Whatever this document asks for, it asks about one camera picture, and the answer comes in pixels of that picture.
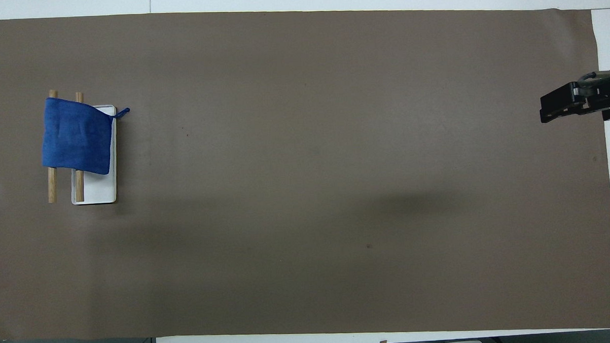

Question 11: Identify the white rack with wooden bars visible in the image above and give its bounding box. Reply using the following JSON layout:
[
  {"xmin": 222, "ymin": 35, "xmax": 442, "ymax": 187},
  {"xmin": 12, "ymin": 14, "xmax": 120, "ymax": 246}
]
[{"xmin": 45, "ymin": 87, "xmax": 120, "ymax": 207}]

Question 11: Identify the blue towel with loop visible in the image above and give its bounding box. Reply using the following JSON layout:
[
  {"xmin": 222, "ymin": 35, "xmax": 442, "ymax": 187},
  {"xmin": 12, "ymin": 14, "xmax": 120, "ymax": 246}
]
[{"xmin": 40, "ymin": 94, "xmax": 132, "ymax": 178}]

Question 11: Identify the black cable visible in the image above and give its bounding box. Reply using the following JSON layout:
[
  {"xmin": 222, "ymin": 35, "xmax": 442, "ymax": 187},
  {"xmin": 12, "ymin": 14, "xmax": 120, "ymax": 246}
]
[{"xmin": 578, "ymin": 70, "xmax": 610, "ymax": 84}]

